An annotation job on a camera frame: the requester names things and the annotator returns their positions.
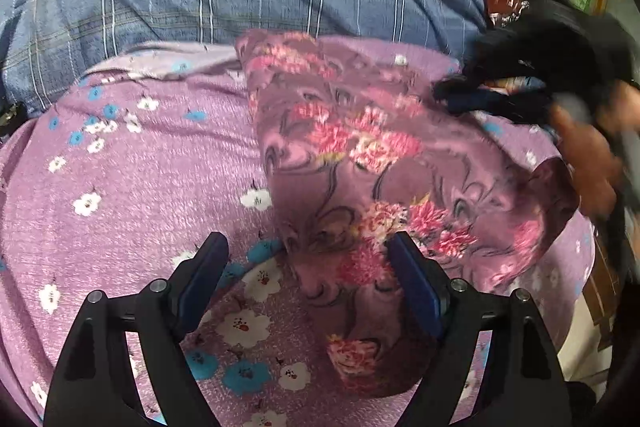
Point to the person's right hand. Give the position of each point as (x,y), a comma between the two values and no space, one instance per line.
(592,167)

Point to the purple floral bedsheet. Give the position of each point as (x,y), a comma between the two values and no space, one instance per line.
(140,187)

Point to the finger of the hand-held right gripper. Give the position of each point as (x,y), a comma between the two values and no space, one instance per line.
(495,99)

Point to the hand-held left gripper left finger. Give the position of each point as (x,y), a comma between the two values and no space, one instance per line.
(200,282)

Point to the maroon floral shirt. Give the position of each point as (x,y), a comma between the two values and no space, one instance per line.
(380,177)

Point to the wooden furniture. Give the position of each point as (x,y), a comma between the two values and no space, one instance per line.
(605,297)

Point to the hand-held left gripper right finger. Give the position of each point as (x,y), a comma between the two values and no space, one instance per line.
(417,287)

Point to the black round object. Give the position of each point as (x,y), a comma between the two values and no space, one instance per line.
(11,116)

